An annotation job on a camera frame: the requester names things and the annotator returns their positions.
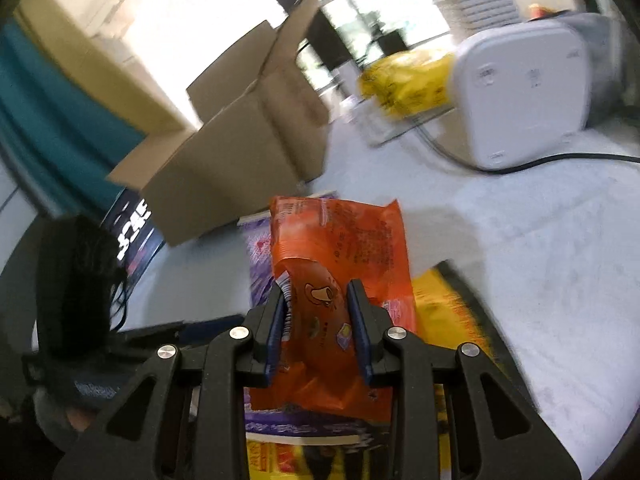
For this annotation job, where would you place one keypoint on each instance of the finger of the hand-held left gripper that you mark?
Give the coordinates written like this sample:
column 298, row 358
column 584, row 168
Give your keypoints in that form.
column 190, row 330

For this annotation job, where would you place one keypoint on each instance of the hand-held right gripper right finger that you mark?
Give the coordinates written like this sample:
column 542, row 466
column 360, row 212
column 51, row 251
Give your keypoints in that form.
column 359, row 335

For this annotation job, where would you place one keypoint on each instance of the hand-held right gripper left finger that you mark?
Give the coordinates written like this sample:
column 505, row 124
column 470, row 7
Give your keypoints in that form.
column 276, row 330

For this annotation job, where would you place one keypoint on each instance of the orange snack packet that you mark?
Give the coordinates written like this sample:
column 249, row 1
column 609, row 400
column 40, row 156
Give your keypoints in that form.
column 340, row 245

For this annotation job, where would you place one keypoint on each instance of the brown cardboard box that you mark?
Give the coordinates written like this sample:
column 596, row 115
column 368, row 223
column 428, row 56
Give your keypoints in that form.
column 225, row 160

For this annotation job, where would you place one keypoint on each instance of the person's left hand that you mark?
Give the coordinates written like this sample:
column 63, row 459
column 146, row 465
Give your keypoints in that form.
column 80, row 419

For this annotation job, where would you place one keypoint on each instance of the purple snack packet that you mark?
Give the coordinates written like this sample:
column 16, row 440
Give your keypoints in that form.
column 257, row 270

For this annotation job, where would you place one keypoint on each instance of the black tablet with clock display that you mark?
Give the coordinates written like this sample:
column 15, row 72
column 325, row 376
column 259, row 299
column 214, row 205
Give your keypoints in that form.
column 132, row 240

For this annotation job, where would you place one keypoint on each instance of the yellow black snack packet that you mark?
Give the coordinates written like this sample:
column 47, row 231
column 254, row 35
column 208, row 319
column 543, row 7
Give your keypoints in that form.
column 440, row 310

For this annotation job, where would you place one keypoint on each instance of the teal curtain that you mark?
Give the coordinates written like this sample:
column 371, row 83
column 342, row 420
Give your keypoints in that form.
column 50, row 110

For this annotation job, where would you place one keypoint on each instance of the white power strip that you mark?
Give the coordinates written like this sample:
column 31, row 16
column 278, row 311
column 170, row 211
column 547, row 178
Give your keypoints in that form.
column 385, row 127

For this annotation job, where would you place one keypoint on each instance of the yellow curtain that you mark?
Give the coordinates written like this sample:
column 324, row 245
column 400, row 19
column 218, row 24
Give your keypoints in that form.
column 100, row 60

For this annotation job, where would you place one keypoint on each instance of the yellow plastic bag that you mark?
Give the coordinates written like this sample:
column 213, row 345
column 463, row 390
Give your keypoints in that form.
column 410, row 80

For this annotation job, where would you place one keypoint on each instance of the white plastic device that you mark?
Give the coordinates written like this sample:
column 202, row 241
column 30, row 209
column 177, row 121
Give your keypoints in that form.
column 520, row 90

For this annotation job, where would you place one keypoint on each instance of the black power bank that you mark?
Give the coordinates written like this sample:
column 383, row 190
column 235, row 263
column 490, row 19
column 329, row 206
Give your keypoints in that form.
column 392, row 42

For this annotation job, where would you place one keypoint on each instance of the white woven basket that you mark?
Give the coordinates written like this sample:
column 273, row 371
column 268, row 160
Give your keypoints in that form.
column 485, row 7

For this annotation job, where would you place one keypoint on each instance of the grey cloth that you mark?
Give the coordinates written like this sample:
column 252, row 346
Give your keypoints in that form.
column 610, row 70

